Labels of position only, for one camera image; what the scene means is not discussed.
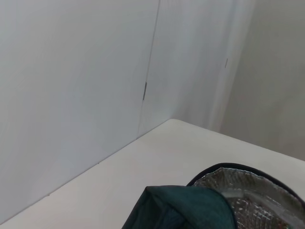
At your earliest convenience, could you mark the dark teal insulated bag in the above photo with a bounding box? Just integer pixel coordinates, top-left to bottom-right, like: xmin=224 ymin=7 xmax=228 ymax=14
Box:
xmin=121 ymin=162 xmax=305 ymax=229

